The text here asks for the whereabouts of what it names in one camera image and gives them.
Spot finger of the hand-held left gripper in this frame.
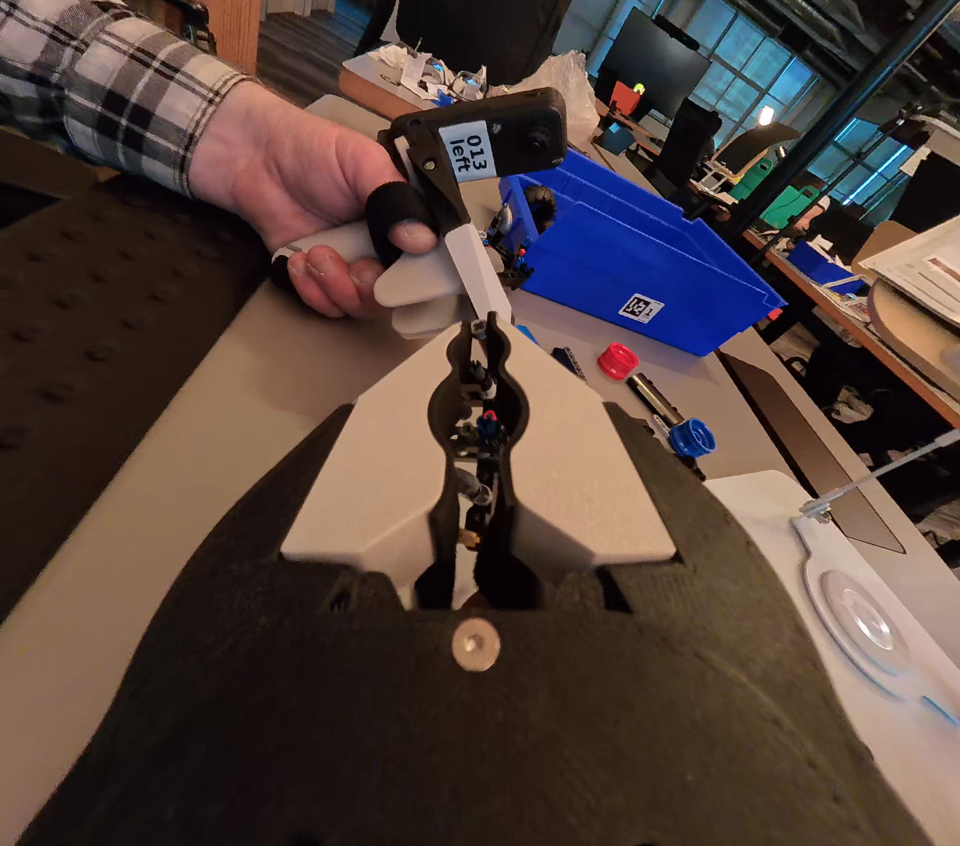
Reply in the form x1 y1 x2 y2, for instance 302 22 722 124
444 222 515 327

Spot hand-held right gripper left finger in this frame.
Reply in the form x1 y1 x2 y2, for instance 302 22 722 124
281 322 475 611

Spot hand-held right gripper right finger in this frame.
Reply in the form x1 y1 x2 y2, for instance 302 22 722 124
476 313 678 611

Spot partly built toy brick model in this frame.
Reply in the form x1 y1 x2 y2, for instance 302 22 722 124
446 321 520 555

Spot building instruction booklet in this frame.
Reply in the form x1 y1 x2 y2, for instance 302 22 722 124
862 216 960 331

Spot grey desk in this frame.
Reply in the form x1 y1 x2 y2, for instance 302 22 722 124
0 96 960 846

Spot person's left hand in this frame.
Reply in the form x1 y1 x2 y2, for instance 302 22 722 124
187 81 440 322

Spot small black brick assembly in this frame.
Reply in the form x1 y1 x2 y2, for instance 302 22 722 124
480 201 537 292

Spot crumpled clear plastic wrap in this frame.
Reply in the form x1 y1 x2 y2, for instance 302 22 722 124
517 51 594 121

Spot black toy tyre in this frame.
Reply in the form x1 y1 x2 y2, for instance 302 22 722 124
521 186 558 236

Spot black curved panel piece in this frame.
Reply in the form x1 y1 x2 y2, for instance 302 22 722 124
626 372 684 429

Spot blue toy wheel hub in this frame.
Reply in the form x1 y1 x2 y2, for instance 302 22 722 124
667 418 717 459

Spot white paper scraps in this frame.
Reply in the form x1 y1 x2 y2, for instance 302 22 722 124
378 39 489 102

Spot red toy wheel hub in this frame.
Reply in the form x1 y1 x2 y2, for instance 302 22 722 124
597 342 640 381

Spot black monitor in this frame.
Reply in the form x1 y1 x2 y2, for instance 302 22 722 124
596 7 711 120

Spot blue storage bin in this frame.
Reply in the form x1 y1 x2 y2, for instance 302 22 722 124
498 148 787 358

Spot neighbouring grey table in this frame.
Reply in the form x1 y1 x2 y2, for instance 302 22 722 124
339 47 601 136

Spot black office chair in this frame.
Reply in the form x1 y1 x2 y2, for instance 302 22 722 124
660 99 725 189

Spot white rounded board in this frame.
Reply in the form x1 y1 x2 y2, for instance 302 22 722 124
705 471 960 832

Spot green box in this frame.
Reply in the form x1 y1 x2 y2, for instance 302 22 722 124
731 159 824 232

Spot long wooden table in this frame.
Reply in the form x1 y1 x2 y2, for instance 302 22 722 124
742 227 960 429

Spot black stand pole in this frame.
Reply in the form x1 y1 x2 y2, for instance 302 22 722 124
690 0 960 222

